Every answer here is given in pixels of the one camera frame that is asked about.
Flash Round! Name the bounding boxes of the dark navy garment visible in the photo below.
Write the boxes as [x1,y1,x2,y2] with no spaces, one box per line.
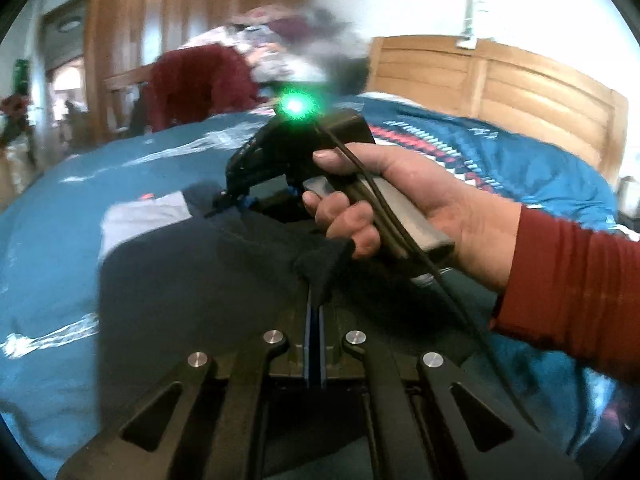
[97,182,503,413]

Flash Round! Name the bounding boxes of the person's right forearm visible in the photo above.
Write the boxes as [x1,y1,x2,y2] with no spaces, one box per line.
[489,204,640,392]

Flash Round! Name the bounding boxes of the wooden chair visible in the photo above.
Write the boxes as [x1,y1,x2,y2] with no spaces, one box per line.
[102,71,153,142]

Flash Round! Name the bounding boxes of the black cable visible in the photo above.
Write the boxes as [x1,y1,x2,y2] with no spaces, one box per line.
[320,120,545,437]

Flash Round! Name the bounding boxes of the blue patterned bedspread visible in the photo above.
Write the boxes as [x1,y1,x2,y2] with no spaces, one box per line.
[0,92,640,480]

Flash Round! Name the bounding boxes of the wooden headboard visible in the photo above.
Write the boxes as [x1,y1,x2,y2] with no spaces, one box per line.
[366,35,632,187]

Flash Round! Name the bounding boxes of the wooden wardrobe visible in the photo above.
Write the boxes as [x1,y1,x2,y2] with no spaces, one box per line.
[82,0,312,147]

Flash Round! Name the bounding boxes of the person's right hand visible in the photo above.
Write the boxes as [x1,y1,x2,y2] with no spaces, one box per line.
[301,141,523,295]

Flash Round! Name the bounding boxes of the light grey cloth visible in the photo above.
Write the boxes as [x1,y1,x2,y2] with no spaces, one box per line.
[101,192,195,262]

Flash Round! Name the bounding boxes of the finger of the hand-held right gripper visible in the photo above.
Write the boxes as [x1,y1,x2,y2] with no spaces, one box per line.
[204,187,262,218]

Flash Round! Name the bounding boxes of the green box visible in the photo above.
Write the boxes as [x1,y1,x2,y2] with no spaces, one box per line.
[12,59,31,95]

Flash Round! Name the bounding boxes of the pile of clothes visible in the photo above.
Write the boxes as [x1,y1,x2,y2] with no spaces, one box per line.
[179,4,372,107]

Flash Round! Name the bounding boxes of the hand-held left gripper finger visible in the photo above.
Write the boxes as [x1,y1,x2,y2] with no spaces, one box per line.
[56,285,316,480]
[315,285,585,480]

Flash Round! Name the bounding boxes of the dark red garment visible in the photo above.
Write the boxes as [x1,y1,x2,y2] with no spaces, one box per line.
[144,44,262,133]

